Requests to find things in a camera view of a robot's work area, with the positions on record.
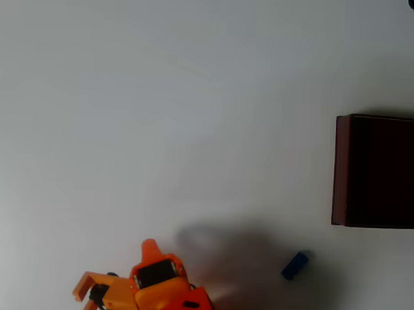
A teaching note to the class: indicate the orange gripper with servo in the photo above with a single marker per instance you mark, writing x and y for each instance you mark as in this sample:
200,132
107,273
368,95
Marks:
156,271

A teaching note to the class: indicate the small blue block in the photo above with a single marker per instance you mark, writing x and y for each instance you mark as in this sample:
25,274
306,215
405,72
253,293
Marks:
295,265

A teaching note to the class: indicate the dark red box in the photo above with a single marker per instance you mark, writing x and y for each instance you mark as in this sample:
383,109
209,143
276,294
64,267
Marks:
385,169

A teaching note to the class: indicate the light orange camera mount bracket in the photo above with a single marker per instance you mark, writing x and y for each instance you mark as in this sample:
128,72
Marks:
118,290

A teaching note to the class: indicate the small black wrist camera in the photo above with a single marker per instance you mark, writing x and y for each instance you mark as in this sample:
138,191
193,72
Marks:
98,292

